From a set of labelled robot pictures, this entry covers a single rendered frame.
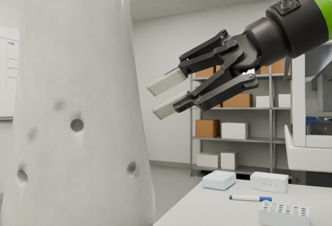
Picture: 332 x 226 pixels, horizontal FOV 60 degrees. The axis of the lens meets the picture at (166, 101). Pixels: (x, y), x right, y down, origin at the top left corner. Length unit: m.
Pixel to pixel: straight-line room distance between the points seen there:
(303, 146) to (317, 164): 0.09
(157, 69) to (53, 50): 5.25
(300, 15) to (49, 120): 0.37
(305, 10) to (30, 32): 0.37
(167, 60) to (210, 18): 1.05
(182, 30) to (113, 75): 5.17
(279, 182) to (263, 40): 0.79
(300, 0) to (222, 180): 0.81
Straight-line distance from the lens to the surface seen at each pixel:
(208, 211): 0.94
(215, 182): 1.16
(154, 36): 5.62
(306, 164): 1.40
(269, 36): 0.47
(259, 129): 4.84
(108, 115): 0.22
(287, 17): 0.47
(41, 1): 0.25
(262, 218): 0.88
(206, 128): 4.59
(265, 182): 1.19
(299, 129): 1.39
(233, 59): 0.47
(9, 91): 3.86
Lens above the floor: 1.07
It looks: 1 degrees up
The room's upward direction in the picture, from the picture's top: straight up
